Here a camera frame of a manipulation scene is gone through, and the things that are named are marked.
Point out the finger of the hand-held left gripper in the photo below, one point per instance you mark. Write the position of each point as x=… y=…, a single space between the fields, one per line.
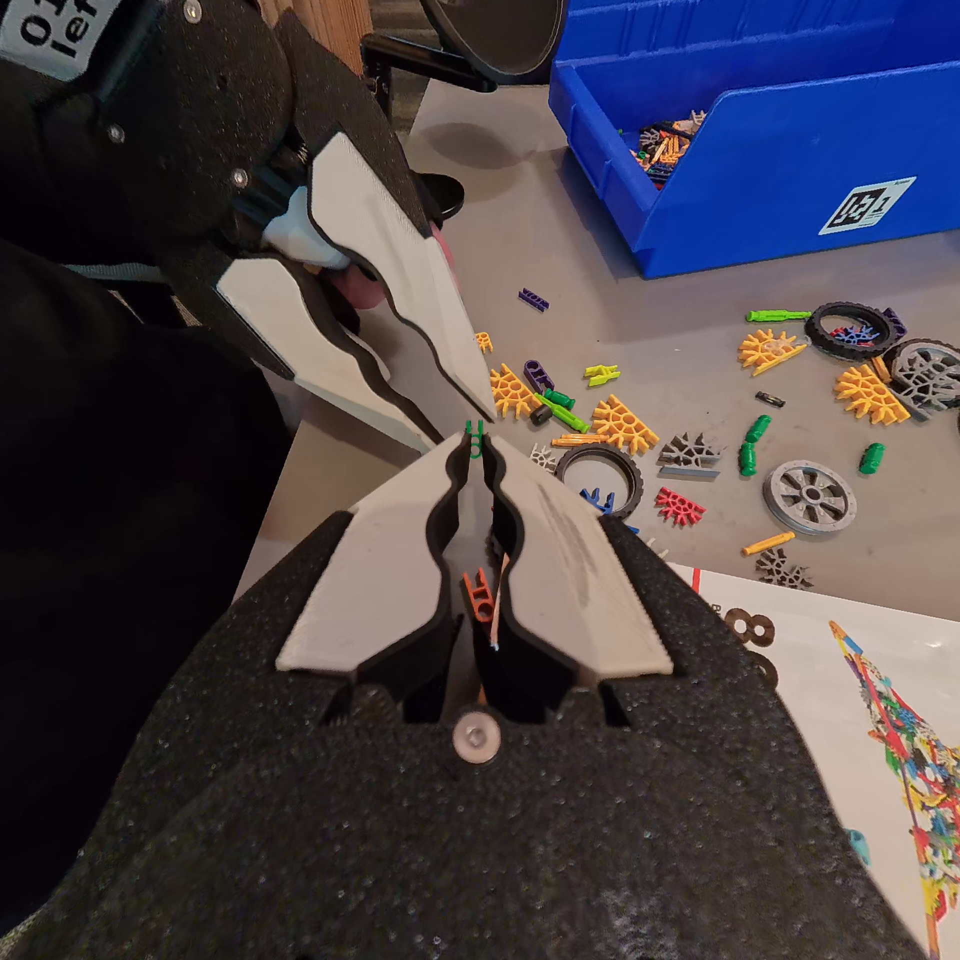
x=390 y=225
x=285 y=315

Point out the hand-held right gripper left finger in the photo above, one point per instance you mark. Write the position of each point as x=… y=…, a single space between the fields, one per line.
x=360 y=592

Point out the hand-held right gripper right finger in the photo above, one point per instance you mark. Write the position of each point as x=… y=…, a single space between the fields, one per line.
x=585 y=592

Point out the green clip connector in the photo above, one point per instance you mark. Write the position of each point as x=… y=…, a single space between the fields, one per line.
x=474 y=441

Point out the person's left hand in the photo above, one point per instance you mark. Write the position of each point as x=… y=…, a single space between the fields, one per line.
x=360 y=289

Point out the black round foot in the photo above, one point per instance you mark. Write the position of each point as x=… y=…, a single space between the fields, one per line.
x=442 y=195

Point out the blue connector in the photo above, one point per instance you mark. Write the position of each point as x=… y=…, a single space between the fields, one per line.
x=855 y=335
x=600 y=500

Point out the orange connector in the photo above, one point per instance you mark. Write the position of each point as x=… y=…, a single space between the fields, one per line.
x=478 y=592

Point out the black rubber tyre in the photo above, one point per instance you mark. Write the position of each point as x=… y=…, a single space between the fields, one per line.
x=634 y=480
x=817 y=330

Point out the red fan connector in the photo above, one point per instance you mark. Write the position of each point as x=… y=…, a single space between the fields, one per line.
x=679 y=506

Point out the pale grey connector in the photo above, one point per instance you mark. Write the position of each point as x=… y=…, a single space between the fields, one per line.
x=541 y=456

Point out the small yellow connector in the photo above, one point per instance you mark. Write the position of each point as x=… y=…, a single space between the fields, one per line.
x=484 y=342

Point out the orange rod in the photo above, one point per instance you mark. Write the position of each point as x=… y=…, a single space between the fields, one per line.
x=581 y=439

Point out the wooden furniture leg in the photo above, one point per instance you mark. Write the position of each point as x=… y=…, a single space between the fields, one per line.
x=330 y=30

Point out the grey rod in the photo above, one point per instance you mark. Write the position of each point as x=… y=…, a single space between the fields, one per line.
x=688 y=472

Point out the flat purple connector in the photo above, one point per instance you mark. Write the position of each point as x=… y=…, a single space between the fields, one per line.
x=533 y=299

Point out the dark grey fan connector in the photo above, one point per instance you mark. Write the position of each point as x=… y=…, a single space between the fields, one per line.
x=688 y=450

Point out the lime green rod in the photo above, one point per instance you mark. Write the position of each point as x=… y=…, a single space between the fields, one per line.
x=778 y=316
x=570 y=416

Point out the small black cylinder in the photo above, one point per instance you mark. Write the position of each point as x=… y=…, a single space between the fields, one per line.
x=540 y=415

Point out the yellow rod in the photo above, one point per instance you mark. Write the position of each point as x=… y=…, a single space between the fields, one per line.
x=767 y=544

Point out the dark green short connector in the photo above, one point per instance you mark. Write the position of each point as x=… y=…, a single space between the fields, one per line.
x=559 y=397

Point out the dark grey snowflake connector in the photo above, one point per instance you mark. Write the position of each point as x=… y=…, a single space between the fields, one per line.
x=782 y=568

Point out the purple round-hole connector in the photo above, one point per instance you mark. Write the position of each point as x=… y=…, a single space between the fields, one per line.
x=538 y=373

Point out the green rod piece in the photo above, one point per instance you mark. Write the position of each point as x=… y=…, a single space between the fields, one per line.
x=747 y=459

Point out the black chair base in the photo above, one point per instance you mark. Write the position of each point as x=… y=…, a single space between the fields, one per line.
x=495 y=37

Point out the yellow-green clip connector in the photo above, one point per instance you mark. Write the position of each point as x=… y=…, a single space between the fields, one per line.
x=601 y=373

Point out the grey wheel hub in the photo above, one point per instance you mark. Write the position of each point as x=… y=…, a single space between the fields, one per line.
x=810 y=496

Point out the printed instruction booklet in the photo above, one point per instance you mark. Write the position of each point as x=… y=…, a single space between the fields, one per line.
x=825 y=675

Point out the person's dark clothing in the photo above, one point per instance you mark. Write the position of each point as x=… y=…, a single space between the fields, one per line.
x=112 y=525

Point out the short black rod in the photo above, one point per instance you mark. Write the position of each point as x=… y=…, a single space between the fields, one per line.
x=770 y=400

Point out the pile of mixed construction pieces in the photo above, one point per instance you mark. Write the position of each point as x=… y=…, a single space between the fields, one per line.
x=664 y=146

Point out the yellow fan connector clear piece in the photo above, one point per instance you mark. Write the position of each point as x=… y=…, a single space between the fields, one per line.
x=769 y=351

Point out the blue storage bin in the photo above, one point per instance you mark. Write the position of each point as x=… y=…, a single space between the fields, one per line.
x=750 y=187

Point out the grey wheel with tyre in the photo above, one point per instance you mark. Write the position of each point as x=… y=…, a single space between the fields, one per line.
x=926 y=375

